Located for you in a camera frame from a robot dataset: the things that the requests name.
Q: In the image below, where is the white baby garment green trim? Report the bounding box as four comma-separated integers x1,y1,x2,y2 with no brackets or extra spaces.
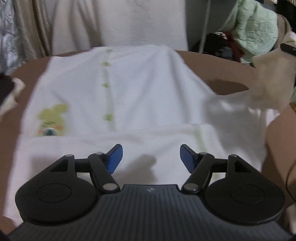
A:
4,45,280,225

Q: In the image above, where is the mint green quilted blanket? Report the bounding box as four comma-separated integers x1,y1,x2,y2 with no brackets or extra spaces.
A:
221,0,278,64

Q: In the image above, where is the dark folded garment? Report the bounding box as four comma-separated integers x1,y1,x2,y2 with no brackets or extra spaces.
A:
0,72,15,105

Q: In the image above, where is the grey patterned fabric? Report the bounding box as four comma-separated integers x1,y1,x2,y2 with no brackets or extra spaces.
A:
1,1,25,74

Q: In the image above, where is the white hanging curtain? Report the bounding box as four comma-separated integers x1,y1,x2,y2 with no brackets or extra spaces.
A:
44,0,188,55

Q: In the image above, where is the beige hanging curtain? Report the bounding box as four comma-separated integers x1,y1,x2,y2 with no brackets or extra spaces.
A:
13,0,52,60

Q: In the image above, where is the white cable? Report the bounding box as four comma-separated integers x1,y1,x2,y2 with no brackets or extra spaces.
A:
199,0,212,54

